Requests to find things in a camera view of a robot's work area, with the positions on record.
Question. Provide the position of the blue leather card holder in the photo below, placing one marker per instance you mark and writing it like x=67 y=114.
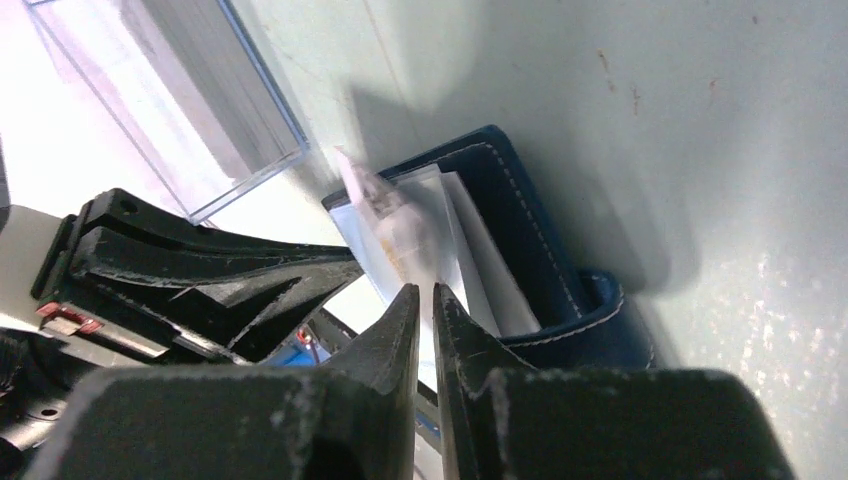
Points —
x=520 y=284

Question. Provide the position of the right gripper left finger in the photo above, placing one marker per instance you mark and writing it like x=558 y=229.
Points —
x=351 y=417

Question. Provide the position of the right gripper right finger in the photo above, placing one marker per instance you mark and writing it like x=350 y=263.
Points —
x=504 y=419

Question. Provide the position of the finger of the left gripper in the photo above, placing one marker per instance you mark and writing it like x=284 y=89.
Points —
x=234 y=303
x=126 y=214

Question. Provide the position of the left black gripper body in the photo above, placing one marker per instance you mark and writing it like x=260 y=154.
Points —
x=90 y=321

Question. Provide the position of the blue bin under table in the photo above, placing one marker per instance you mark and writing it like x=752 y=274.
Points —
x=309 y=349

